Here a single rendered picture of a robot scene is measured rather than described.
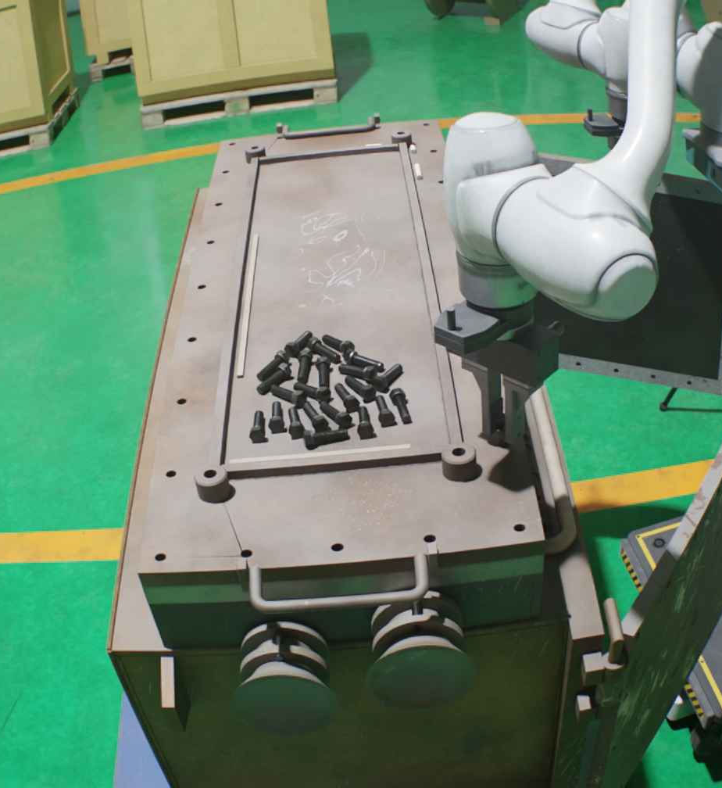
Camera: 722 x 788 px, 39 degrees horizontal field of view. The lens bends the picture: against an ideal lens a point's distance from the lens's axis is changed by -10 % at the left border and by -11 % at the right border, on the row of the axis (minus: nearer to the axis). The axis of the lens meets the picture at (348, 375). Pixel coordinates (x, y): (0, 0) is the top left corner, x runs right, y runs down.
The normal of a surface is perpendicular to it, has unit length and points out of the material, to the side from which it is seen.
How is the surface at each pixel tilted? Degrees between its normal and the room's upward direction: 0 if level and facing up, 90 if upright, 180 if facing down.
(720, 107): 93
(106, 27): 90
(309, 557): 0
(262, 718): 67
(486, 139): 59
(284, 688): 90
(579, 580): 0
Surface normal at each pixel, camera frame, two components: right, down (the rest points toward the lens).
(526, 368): -0.69, 0.46
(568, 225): -0.55, -0.50
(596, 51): -0.87, 0.30
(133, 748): -0.10, -0.83
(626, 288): 0.35, 0.58
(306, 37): 0.04, 0.55
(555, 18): -0.74, -0.06
